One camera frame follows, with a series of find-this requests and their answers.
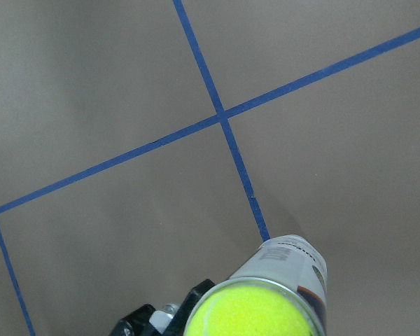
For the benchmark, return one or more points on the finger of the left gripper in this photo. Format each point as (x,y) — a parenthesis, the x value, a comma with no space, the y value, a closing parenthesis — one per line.
(180,319)
(136,323)

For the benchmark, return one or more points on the white blue tennis ball can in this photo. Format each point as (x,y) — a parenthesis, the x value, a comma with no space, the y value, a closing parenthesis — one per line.
(291,266)

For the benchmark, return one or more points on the tennis ball with plain seam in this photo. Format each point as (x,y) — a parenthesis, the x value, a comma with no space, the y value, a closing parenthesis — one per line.
(247,310)

